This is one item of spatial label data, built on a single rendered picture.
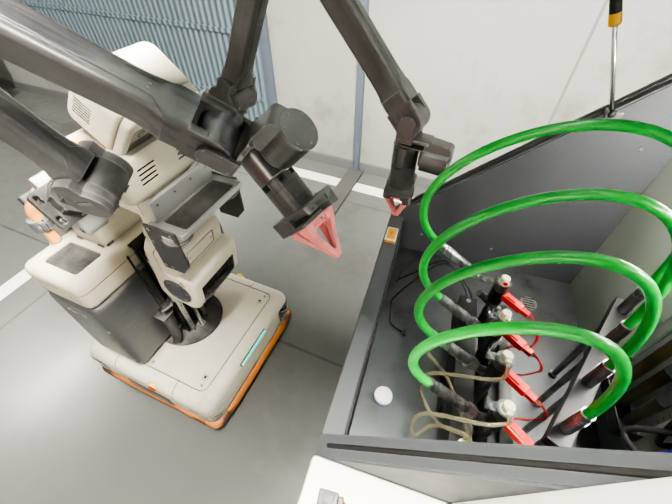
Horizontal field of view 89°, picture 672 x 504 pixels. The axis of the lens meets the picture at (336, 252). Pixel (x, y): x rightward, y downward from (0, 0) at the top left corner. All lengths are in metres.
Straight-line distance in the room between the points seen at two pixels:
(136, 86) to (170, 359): 1.28
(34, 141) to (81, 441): 1.50
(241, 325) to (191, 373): 0.27
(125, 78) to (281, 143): 0.19
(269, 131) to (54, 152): 0.38
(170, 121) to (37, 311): 2.14
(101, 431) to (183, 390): 0.51
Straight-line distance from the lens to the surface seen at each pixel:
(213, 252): 1.18
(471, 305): 0.83
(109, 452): 1.91
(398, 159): 0.79
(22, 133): 0.70
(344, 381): 0.72
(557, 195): 0.49
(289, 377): 1.77
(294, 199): 0.50
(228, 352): 1.56
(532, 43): 2.39
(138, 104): 0.49
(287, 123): 0.45
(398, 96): 0.74
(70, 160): 0.72
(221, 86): 0.97
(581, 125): 0.54
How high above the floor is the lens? 1.62
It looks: 47 degrees down
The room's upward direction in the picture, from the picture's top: straight up
